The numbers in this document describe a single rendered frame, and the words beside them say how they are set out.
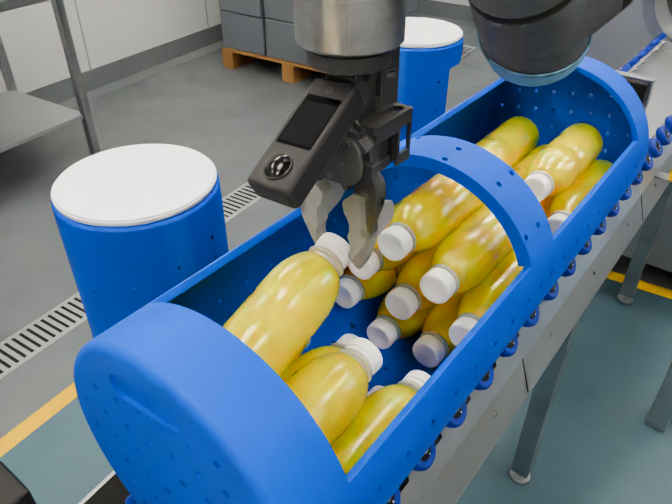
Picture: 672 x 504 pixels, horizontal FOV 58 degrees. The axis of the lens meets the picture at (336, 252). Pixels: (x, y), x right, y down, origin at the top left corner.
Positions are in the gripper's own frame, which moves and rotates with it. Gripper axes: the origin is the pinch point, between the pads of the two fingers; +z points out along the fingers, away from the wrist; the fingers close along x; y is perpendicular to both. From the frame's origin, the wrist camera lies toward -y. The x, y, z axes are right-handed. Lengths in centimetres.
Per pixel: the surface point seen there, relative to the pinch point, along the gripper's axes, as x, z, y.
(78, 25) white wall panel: 346, 75, 176
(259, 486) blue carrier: -11.5, 0.9, -23.3
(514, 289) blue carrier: -14.4, 5.8, 12.3
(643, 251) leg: -8, 96, 171
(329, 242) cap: -0.2, -2.0, -1.3
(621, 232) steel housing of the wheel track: -13, 32, 74
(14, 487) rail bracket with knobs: 17.4, 19.1, -30.7
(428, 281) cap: -5.3, 7.8, 10.2
